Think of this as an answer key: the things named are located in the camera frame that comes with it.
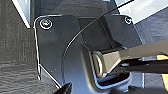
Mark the grey robot torso limb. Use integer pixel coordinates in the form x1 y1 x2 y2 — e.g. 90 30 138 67
79 39 168 94

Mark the silver base bolt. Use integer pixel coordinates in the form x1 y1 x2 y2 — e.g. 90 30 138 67
39 18 53 30
123 15 134 26

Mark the white wardrobe door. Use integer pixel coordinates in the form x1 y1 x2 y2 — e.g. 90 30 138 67
10 0 35 30

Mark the white wardrobe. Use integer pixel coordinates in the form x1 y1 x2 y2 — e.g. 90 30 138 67
112 0 168 25

